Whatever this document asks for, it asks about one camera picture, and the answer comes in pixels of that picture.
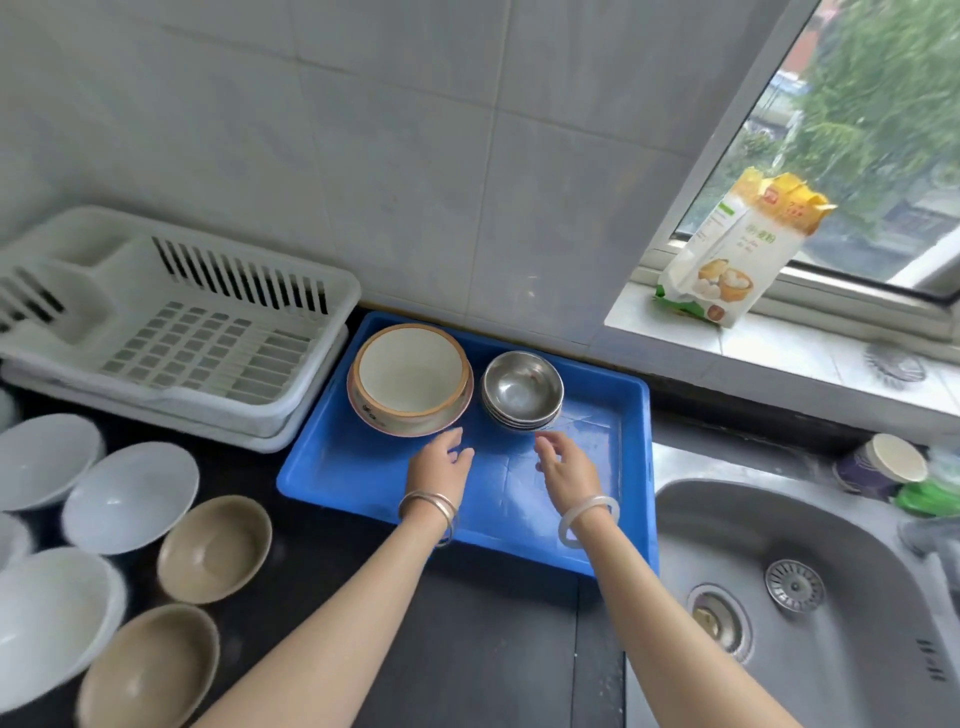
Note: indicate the person's left hand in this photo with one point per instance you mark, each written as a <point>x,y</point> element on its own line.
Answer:
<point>435,472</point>

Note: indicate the person's right hand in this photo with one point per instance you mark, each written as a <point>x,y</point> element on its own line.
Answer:
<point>570,472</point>

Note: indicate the person's left thumb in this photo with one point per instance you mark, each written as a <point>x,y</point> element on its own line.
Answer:
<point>465,459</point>

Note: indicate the person's right thumb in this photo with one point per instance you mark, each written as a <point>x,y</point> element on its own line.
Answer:
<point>541,466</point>

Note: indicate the person's left forearm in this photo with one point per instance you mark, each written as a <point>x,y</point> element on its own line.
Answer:
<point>330,637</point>

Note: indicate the person's right forearm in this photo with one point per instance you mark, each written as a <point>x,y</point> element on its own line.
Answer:
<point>675,637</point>

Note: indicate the stainless steel bowl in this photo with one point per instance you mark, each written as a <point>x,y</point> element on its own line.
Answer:
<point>521,386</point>
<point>544,427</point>
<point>551,418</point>

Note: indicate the blue plastic tray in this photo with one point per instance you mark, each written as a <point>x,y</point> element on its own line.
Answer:
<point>495,487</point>

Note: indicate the translucent white bangle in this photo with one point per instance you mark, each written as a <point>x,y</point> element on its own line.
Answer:
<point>592,504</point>

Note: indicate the cream bowl with brown rim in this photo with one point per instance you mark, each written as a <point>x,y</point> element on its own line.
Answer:
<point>409,371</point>

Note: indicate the white plastic drip tray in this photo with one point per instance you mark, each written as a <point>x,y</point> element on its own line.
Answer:
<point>296,431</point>

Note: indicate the beige ceramic bowl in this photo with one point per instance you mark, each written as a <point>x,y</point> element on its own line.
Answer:
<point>146,671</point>
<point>214,551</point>

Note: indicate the white and yellow flour bag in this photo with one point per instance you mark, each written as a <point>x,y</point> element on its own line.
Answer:
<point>724,255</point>

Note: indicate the round sink drain strainer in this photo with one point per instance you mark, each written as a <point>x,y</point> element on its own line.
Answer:
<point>794,586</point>

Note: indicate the white plastic dish rack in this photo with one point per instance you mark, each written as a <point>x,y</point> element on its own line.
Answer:
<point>187,330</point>

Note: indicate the purple paper cup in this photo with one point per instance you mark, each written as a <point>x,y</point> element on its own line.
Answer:
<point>877,465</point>

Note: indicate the stainless steel sink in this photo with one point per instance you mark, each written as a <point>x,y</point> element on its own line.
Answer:
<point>840,645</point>

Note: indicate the green plastic bottle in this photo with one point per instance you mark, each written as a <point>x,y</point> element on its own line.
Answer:
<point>930,498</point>

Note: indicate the large white ceramic bowl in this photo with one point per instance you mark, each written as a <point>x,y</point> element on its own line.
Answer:
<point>52,622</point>

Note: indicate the green tree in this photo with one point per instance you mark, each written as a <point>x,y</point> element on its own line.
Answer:
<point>885,97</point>

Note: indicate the white window frame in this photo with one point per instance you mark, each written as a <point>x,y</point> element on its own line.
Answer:
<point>825,289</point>

